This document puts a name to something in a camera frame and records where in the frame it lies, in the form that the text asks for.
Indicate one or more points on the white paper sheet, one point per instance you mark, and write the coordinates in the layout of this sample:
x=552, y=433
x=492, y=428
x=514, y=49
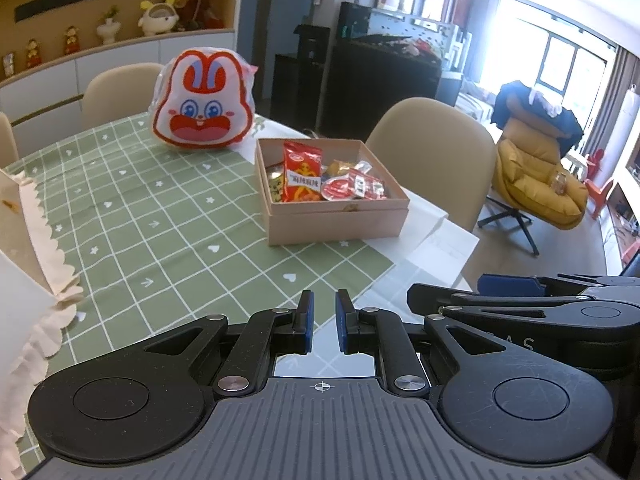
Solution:
x=440, y=255

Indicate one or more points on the red rabbit face bag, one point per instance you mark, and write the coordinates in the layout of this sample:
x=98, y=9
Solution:
x=202, y=105

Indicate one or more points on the white scalloped paper bag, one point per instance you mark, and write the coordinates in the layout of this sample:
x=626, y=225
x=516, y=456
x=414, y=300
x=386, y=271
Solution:
x=20, y=280

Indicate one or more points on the dark jacket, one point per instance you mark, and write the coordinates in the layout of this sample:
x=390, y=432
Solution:
x=535, y=110

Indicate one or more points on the white vase with plant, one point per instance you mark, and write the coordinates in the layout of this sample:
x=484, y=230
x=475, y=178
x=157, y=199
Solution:
x=107, y=29

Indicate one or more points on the large black cabinet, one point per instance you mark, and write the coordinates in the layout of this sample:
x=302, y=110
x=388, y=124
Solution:
x=380, y=85

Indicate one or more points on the pink cardboard box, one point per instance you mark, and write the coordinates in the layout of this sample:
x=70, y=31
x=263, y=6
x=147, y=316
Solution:
x=340, y=222

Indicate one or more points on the large window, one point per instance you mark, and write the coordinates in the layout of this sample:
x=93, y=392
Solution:
x=545, y=45

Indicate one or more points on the wooden display shelf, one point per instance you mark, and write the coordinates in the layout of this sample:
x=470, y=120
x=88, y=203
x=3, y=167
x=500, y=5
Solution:
x=100, y=5

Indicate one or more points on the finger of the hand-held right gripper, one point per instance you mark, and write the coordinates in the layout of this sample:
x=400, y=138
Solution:
x=500, y=302
x=510, y=286

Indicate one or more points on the brown plush toy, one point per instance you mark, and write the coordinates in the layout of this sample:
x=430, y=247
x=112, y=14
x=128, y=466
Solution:
x=192, y=5

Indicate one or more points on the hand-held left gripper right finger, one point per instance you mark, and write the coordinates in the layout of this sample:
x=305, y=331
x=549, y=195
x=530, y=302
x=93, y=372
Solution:
x=343, y=321

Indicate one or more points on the white sideboard cabinet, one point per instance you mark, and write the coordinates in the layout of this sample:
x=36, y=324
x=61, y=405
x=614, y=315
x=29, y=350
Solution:
x=75, y=80

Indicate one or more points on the white standing air conditioner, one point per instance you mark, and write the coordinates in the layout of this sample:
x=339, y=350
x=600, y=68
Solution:
x=627, y=135

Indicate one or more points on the clear packet red oval label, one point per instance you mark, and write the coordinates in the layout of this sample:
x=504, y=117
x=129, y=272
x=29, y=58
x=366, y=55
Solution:
x=342, y=187

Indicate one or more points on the green checkered tablecloth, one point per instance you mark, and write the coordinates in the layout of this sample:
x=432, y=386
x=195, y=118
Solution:
x=165, y=220

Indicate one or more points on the low black cabinet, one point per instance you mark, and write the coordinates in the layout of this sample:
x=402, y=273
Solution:
x=295, y=92

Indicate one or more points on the red plastic chair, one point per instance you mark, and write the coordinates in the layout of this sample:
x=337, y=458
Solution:
x=599, y=190

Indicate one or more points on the beige dining chair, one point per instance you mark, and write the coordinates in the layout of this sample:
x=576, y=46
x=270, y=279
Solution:
x=120, y=90
x=435, y=145
x=7, y=140

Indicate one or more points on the yellow cake packet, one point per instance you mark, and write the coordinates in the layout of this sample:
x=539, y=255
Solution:
x=339, y=167

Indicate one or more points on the red figurine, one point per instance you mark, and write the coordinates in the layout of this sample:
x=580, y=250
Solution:
x=33, y=54
x=71, y=41

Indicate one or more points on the small jar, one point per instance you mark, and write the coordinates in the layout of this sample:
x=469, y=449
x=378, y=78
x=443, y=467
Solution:
x=561, y=184

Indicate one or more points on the white sofa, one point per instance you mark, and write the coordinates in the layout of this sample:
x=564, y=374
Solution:
x=477, y=102

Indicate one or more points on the grey curtain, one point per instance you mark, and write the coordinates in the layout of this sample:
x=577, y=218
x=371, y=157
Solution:
x=620, y=90

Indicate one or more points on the yellow lounge chair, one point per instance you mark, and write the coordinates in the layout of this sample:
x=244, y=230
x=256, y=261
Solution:
x=535, y=185

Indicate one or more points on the white plush toy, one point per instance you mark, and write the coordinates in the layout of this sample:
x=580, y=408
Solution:
x=157, y=16

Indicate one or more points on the red packet with white band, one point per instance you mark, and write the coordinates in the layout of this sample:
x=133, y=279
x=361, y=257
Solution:
x=301, y=172

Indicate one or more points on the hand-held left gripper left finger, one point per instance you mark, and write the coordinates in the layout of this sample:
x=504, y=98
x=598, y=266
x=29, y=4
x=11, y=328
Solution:
x=306, y=321

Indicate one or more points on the black box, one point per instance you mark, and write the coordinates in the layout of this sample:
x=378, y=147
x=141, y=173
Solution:
x=311, y=40

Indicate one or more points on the small red snack packet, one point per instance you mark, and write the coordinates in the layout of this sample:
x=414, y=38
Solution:
x=376, y=189

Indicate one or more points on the green olives clear packet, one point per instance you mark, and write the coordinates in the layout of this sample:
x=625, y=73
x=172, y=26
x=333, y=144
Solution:
x=276, y=187

